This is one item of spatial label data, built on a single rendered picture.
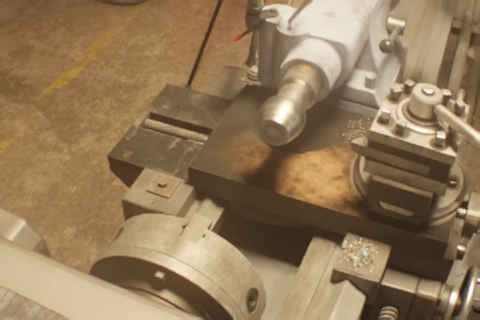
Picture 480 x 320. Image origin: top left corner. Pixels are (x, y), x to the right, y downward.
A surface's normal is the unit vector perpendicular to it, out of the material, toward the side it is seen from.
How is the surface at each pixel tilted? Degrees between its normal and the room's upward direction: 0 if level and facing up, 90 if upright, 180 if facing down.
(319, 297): 0
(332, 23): 0
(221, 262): 33
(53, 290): 0
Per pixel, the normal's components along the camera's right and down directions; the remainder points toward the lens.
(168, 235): -0.04, -0.75
